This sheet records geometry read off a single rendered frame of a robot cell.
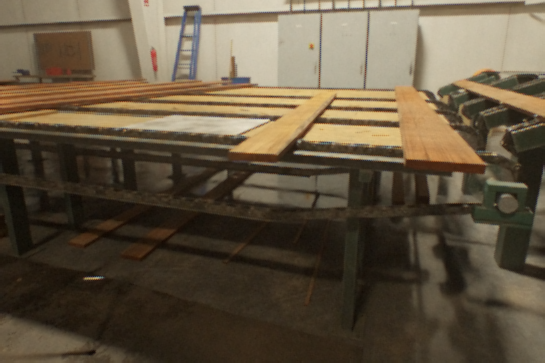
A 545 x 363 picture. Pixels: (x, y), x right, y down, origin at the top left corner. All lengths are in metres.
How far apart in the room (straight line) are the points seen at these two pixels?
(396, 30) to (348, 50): 0.84
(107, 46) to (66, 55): 1.11
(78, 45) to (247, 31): 4.29
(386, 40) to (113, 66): 6.36
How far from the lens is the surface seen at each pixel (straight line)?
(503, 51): 7.59
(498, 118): 2.57
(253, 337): 1.72
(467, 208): 1.40
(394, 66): 6.77
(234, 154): 1.10
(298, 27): 7.03
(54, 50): 10.82
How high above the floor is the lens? 1.13
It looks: 15 degrees down
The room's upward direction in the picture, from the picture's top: straight up
